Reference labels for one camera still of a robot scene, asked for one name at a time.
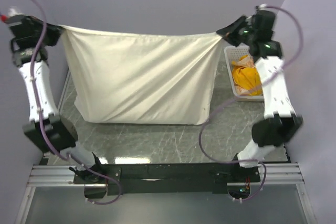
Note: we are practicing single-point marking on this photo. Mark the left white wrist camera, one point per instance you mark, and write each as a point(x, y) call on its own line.
point(14, 15)

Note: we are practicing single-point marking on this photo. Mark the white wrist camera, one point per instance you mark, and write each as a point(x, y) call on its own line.
point(14, 15)
point(261, 7)

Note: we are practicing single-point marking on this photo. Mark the cream pillowcase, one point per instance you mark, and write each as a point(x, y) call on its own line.
point(142, 79)

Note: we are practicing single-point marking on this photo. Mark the black base bar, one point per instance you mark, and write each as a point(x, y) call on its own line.
point(168, 178)

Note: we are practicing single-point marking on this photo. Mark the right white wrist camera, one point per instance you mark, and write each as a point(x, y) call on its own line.
point(261, 7)

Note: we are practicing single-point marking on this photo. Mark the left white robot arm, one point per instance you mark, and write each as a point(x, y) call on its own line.
point(47, 129)

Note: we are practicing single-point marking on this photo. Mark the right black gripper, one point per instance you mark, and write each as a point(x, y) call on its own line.
point(229, 32)

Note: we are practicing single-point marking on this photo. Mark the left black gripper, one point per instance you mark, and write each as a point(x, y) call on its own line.
point(55, 31)

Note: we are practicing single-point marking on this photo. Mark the yellow orange cloth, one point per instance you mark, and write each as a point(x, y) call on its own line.
point(245, 76)

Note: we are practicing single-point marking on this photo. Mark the white plastic basket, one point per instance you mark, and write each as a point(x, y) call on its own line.
point(234, 54)

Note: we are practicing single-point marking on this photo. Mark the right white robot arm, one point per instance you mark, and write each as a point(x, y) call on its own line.
point(273, 95)

